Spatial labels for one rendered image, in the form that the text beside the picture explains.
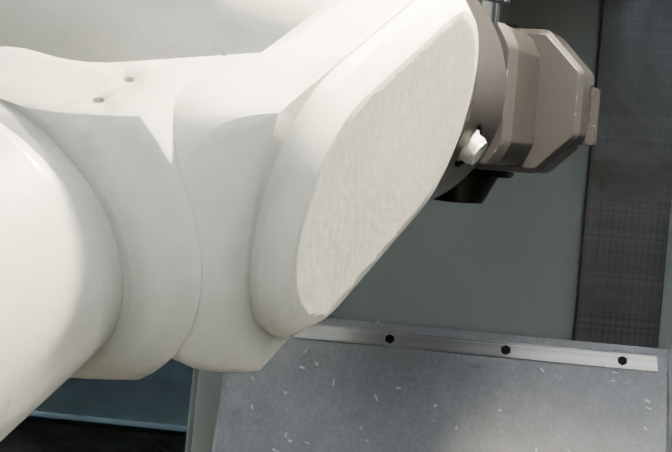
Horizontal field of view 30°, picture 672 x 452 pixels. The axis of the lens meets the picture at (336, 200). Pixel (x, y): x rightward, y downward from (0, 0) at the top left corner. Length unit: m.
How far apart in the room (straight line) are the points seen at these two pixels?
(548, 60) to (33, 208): 0.29
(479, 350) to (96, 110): 0.70
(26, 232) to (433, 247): 0.71
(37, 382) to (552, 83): 0.29
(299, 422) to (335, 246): 0.64
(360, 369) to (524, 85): 0.48
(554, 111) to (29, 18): 0.23
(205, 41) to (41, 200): 0.08
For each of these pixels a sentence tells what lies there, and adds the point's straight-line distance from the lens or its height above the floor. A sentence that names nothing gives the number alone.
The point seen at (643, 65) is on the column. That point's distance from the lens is 0.92.
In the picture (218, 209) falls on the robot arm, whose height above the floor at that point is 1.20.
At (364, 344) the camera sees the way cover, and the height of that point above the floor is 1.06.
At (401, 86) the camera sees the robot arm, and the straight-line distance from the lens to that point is 0.28.
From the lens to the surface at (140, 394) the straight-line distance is 4.60.
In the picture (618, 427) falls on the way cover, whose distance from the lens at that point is 0.91.
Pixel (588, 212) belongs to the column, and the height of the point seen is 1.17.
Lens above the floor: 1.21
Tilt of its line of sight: 3 degrees down
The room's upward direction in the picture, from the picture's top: 4 degrees clockwise
